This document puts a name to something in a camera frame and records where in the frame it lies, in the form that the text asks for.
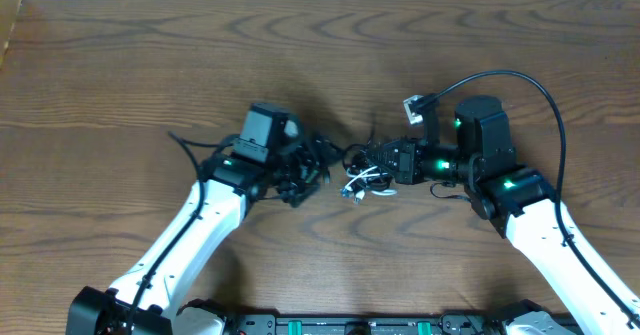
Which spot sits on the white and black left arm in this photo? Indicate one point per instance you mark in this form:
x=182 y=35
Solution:
x=147 y=299

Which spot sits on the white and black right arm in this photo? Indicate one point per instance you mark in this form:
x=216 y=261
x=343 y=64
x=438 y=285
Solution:
x=517 y=200

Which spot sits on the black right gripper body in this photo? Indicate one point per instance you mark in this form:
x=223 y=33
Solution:
x=413 y=164

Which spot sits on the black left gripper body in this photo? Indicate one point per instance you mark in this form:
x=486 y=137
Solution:
x=289 y=169

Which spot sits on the brown cardboard panel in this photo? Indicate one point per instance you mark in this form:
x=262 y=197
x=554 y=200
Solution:
x=9 y=10

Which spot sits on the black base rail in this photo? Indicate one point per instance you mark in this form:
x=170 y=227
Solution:
x=350 y=325

